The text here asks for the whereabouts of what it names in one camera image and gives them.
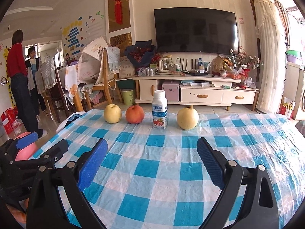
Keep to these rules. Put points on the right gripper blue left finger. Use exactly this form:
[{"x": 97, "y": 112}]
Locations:
[{"x": 90, "y": 162}]

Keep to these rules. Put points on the green waste bin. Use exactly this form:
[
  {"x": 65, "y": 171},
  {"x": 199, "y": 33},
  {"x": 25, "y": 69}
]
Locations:
[{"x": 128, "y": 96}]

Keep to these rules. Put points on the cream tv cabinet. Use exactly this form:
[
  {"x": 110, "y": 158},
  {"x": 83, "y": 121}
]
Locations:
[{"x": 196, "y": 90}]

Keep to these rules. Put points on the yellow pear right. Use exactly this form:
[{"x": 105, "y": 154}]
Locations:
[{"x": 187, "y": 118}]

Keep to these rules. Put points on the dining table with cloth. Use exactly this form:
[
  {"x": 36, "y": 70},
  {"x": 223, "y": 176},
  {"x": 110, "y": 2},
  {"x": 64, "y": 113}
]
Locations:
[{"x": 69, "y": 80}]

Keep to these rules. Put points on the cat print stool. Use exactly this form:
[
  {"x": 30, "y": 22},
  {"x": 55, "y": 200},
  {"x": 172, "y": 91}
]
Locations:
[{"x": 69, "y": 120}]

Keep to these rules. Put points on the person in white jacket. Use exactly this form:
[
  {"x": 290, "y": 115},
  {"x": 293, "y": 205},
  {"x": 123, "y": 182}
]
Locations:
[{"x": 35, "y": 82}]

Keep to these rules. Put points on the white lace covered column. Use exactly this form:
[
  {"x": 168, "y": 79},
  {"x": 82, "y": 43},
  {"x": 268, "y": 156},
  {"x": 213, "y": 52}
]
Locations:
[{"x": 272, "y": 44}]

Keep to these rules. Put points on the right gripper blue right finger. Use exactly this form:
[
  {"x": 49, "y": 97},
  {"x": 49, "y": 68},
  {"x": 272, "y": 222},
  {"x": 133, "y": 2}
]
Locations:
[{"x": 213, "y": 161}]

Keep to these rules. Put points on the dark wooden chair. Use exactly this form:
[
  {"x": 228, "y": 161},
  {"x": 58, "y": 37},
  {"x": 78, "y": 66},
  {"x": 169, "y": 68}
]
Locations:
[{"x": 52, "y": 85}]

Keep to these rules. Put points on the electric glass kettle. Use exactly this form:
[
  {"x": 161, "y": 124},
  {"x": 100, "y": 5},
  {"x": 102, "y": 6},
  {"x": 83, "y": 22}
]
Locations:
[{"x": 164, "y": 65}]

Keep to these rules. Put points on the black flat television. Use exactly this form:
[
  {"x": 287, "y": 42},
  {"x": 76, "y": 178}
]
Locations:
[{"x": 188, "y": 29}]

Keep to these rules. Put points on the wooden chair with cover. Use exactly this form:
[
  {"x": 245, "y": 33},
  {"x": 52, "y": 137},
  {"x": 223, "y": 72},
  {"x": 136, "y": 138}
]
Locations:
[{"x": 98, "y": 68}]

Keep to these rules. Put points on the dark flower bouquet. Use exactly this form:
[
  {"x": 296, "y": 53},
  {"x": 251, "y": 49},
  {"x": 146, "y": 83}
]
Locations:
[{"x": 141, "y": 53}]

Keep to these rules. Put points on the white yogurt drink bottle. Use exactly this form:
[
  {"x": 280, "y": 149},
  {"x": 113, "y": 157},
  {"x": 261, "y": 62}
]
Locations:
[{"x": 159, "y": 109}]

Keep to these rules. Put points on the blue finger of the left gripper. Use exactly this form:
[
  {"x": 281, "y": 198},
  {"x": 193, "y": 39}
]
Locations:
[{"x": 26, "y": 140}]

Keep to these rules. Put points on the blue white checkered tablecloth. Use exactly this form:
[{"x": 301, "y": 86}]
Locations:
[{"x": 154, "y": 178}]

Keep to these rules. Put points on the red apple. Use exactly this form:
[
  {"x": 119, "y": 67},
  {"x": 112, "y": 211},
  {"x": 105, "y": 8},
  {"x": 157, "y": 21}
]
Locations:
[{"x": 135, "y": 114}]

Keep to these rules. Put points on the yellow pear left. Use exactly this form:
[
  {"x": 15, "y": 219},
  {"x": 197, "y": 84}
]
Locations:
[{"x": 112, "y": 113}]

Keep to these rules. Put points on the yellow pear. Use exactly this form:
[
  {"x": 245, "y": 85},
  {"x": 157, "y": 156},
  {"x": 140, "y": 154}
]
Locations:
[
  {"x": 112, "y": 113},
  {"x": 187, "y": 118}
]

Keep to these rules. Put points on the person in red top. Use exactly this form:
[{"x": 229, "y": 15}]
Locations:
[{"x": 17, "y": 72}]

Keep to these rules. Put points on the pink trash bucket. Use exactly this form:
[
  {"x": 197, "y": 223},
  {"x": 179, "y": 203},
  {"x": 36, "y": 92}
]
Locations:
[{"x": 25, "y": 153}]

